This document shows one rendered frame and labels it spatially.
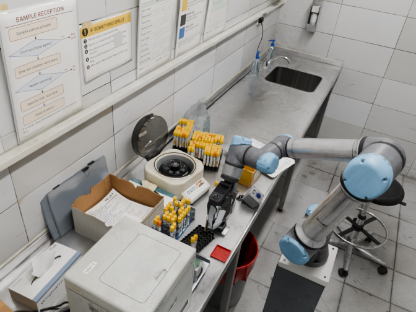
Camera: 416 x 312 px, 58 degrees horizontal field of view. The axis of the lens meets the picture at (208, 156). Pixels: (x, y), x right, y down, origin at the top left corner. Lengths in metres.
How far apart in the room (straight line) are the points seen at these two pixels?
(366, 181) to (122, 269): 0.71
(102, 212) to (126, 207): 0.10
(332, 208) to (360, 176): 0.17
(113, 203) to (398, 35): 2.74
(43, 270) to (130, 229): 0.39
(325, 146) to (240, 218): 0.60
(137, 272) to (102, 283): 0.10
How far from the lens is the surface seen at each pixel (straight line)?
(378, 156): 1.10
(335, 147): 1.28
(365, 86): 3.73
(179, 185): 1.68
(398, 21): 3.57
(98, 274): 1.12
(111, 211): 1.63
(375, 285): 2.91
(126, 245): 1.18
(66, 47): 1.36
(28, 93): 1.30
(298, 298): 1.69
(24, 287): 1.45
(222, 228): 1.61
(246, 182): 1.87
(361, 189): 1.10
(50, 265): 1.48
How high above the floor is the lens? 2.06
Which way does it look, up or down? 35 degrees down
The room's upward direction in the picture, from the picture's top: 6 degrees clockwise
